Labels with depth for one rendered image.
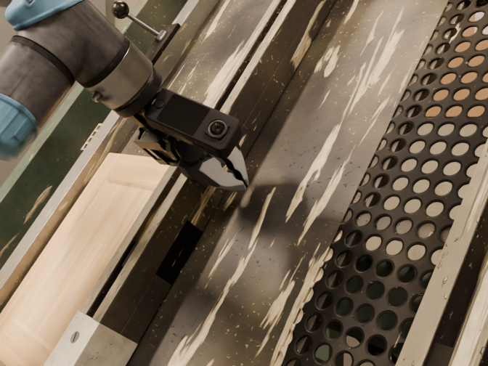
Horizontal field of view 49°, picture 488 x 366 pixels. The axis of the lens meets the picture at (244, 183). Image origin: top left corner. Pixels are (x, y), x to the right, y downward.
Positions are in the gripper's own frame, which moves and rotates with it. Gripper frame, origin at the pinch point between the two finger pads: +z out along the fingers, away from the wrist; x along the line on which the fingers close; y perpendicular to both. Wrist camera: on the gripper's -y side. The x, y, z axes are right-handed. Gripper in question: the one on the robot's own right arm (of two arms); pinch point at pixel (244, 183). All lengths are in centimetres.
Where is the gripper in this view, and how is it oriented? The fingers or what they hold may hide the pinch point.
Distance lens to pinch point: 74.6
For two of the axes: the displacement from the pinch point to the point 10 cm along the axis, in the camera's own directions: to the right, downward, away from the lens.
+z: 5.9, 5.6, 5.8
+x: -4.7, 8.3, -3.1
